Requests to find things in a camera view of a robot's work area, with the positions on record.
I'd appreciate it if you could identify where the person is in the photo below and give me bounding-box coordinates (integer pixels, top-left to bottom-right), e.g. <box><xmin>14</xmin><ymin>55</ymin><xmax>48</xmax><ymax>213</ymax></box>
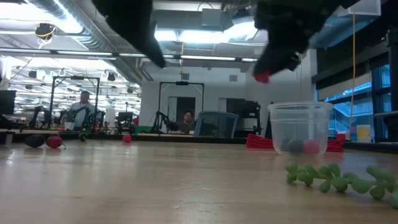
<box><xmin>60</xmin><ymin>90</ymin><xmax>98</xmax><ymax>130</ymax></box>
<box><xmin>177</xmin><ymin>110</ymin><xmax>196</xmax><ymax>134</ymax></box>

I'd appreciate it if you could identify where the green artificial succulent plant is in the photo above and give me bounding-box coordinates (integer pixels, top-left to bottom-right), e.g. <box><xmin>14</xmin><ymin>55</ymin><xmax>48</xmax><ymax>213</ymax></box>
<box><xmin>285</xmin><ymin>162</ymin><xmax>398</xmax><ymax>209</ymax></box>

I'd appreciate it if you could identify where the silver ceiling duct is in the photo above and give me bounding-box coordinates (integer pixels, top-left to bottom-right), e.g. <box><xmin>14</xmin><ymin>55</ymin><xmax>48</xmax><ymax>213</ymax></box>
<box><xmin>27</xmin><ymin>0</ymin><xmax>155</xmax><ymax>82</ymax></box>

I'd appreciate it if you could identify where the black background monitor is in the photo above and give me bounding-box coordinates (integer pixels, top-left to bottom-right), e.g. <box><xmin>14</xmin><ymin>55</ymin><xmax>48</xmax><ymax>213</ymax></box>
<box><xmin>0</xmin><ymin>90</ymin><xmax>17</xmax><ymax>115</ymax></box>

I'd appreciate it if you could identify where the clear plastic cup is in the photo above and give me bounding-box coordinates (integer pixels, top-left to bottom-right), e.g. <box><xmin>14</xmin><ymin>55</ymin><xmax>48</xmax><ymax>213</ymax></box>
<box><xmin>267</xmin><ymin>101</ymin><xmax>334</xmax><ymax>157</ymax></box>

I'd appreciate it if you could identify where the yellow container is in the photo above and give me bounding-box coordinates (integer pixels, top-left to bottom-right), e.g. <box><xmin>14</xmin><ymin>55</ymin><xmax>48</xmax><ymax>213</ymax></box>
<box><xmin>356</xmin><ymin>124</ymin><xmax>372</xmax><ymax>140</ymax></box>

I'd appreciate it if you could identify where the red cherry with stem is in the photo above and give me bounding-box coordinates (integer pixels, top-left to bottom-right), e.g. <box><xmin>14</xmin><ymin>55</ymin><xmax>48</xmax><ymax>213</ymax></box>
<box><xmin>46</xmin><ymin>135</ymin><xmax>67</xmax><ymax>150</ymax></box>

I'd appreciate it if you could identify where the long ceiling light bar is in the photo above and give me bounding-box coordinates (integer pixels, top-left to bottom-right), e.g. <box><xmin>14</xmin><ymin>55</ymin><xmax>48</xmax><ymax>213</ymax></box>
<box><xmin>0</xmin><ymin>48</ymin><xmax>259</xmax><ymax>62</ymax></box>

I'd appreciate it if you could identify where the red folded cloth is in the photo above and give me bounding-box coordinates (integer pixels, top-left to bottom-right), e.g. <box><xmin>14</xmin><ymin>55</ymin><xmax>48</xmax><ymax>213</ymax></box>
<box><xmin>246</xmin><ymin>133</ymin><xmax>345</xmax><ymax>153</ymax></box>

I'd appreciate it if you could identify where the yellow hanging cord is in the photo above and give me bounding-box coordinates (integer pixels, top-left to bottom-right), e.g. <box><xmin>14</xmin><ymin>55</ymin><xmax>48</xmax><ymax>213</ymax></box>
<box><xmin>351</xmin><ymin>14</ymin><xmax>356</xmax><ymax>131</ymax></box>

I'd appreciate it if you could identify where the black background rig frame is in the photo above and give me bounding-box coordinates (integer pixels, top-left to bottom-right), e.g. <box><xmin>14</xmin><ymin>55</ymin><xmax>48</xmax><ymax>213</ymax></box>
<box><xmin>49</xmin><ymin>75</ymin><xmax>101</xmax><ymax>130</ymax></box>
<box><xmin>158</xmin><ymin>81</ymin><xmax>205</xmax><ymax>134</ymax></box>

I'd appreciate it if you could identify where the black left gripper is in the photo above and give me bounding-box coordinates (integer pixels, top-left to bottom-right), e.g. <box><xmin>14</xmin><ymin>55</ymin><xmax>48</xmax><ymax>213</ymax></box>
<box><xmin>92</xmin><ymin>0</ymin><xmax>166</xmax><ymax>68</ymax></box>

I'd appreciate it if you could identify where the red strawberry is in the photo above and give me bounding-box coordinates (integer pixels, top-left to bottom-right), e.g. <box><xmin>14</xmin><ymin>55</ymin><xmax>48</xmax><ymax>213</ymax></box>
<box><xmin>253</xmin><ymin>70</ymin><xmax>271</xmax><ymax>84</ymax></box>

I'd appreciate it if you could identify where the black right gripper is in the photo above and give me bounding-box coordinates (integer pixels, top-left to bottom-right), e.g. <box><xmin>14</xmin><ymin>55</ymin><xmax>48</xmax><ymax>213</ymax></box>
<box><xmin>253</xmin><ymin>0</ymin><xmax>358</xmax><ymax>75</ymax></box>

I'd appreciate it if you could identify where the black yellow cable reel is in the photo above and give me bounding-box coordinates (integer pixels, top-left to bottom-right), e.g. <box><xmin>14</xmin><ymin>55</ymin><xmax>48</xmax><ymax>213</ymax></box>
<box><xmin>34</xmin><ymin>23</ymin><xmax>57</xmax><ymax>40</ymax></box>

